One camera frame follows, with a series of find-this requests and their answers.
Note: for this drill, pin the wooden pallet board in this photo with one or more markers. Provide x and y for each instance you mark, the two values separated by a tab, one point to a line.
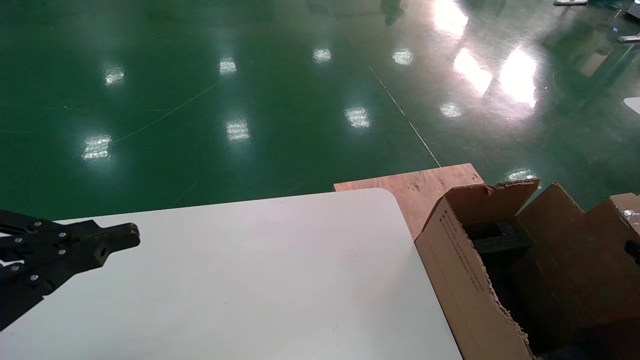
425	187

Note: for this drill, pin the grey equipment frame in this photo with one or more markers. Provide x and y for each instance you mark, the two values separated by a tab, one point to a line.
634	11

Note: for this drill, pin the grey metal base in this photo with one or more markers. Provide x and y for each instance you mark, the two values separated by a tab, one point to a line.
570	2

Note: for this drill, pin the black foam insert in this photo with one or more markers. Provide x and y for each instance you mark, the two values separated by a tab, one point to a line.
500	241

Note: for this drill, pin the grey metal bar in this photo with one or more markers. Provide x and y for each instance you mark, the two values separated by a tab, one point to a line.
629	37

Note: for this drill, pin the big open cardboard box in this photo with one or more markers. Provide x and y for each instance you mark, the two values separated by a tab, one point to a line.
460	280

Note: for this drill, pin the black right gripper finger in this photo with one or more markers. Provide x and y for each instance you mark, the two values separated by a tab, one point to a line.
634	251

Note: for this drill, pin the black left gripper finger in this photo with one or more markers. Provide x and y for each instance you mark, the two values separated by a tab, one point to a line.
75	262
117	236

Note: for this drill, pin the white rounded background object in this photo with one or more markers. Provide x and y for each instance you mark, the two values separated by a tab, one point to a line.
633	104

